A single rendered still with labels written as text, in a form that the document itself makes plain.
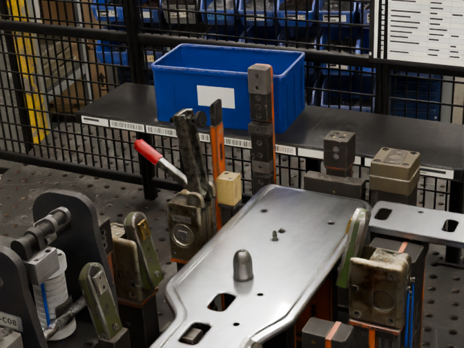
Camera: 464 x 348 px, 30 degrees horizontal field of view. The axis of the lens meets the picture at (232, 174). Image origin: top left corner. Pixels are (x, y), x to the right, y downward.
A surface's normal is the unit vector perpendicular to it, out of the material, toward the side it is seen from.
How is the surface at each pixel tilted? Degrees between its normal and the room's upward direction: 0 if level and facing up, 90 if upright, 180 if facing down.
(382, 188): 89
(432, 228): 0
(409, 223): 0
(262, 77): 90
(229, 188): 90
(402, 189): 89
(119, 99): 0
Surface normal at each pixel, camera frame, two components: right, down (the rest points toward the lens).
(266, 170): -0.44, 0.41
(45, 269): 0.90, 0.15
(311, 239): -0.05, -0.90
